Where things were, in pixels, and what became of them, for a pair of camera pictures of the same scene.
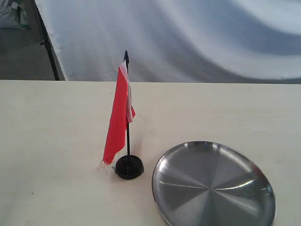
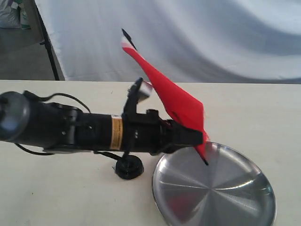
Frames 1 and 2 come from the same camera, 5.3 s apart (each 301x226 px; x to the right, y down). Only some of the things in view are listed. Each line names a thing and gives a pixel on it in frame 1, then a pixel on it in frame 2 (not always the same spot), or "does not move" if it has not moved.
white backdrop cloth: (191, 41) does not move
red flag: (122, 114) to (178, 106)
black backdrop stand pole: (47, 41) does not move
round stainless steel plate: (207, 183) does not move
